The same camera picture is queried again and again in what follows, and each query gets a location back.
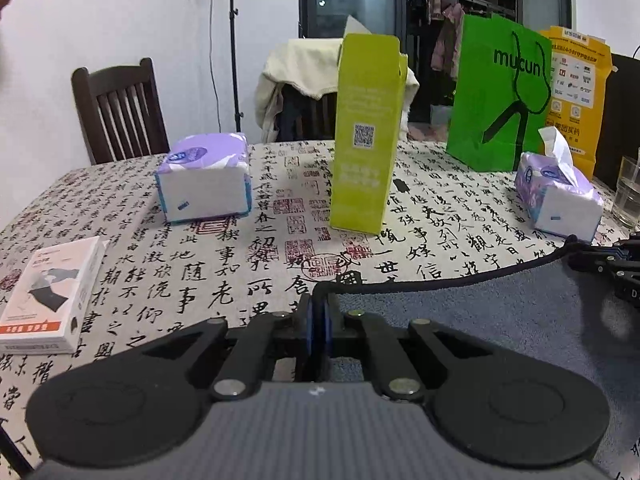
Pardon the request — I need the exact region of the black tripod leg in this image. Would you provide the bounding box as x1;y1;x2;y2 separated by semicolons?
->
0;425;32;479

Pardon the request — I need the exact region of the hanging pink garment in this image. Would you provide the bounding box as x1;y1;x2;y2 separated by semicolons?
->
430;2;467;79

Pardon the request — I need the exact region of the clear drinking glass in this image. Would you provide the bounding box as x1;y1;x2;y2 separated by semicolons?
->
611;156;640;228

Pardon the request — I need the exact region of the grey towel with black trim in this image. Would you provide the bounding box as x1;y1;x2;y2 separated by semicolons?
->
312;240;640;480

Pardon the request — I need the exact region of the opened purple tissue pack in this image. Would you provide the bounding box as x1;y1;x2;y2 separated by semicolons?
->
514;126;605;241

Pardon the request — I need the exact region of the chair draped with cream cloth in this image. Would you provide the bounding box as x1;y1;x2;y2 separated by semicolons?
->
255;37;421;143

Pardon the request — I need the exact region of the yellow paper bag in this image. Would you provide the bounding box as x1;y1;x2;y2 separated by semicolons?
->
540;25;613;181

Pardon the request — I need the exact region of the cloth-draped dark chair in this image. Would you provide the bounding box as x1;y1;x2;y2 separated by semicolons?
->
275;82;342;142

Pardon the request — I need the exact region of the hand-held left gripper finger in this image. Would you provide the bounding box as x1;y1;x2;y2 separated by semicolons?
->
317;293;497;404
135;293;317;404

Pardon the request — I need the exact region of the black screen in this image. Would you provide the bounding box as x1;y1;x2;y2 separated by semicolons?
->
592;52;640;191

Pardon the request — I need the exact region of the tall yellow-green carton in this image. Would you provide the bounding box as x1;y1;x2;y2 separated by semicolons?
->
328;15;410;235

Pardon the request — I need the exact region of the sealed purple tissue pack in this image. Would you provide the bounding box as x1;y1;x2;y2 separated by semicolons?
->
154;132;252;224

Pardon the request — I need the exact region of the small white cardboard box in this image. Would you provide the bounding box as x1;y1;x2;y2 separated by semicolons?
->
0;236;110;356

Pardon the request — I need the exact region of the dark wooden chair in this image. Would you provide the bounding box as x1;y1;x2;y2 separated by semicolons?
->
71;57;171;166

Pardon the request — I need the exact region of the black stand pole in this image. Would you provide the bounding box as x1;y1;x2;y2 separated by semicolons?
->
227;0;244;133

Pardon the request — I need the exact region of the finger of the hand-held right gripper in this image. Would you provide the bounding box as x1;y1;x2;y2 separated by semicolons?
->
566;232;640;281

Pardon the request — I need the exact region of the green paper bag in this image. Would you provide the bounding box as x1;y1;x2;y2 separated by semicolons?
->
446;12;553;173

